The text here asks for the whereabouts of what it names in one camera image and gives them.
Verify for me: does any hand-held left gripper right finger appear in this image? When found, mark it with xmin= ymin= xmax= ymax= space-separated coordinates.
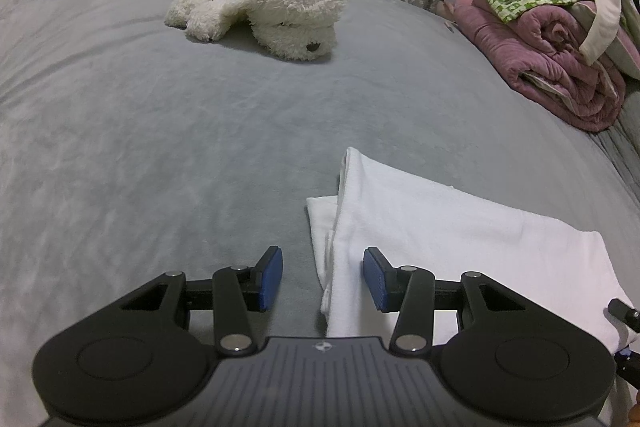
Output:
xmin=362 ymin=246 xmax=518 ymax=356

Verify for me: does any grey quilted blanket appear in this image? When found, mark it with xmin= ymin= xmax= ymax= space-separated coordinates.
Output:
xmin=595 ymin=92 xmax=640 ymax=202

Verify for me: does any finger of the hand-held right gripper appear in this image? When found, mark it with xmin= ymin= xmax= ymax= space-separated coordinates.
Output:
xmin=607 ymin=298 xmax=640 ymax=332
xmin=614 ymin=342 xmax=640 ymax=380

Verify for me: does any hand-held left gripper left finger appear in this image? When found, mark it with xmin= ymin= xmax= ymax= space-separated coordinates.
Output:
xmin=120 ymin=245 xmax=285 ymax=356

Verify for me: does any grey bed sheet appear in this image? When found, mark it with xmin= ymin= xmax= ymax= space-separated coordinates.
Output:
xmin=0 ymin=0 xmax=640 ymax=427

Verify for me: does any cream garment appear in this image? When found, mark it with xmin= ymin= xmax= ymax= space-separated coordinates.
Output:
xmin=550 ymin=0 xmax=633 ymax=68

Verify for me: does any plain white garment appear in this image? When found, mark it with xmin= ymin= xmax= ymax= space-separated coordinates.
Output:
xmin=305 ymin=147 xmax=636 ymax=353

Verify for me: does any white plush dog toy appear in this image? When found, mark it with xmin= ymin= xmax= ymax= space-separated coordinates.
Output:
xmin=165 ymin=0 xmax=347 ymax=62

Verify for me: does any mauve folded quilt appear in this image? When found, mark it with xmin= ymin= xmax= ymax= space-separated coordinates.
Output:
xmin=436 ymin=0 xmax=640 ymax=132

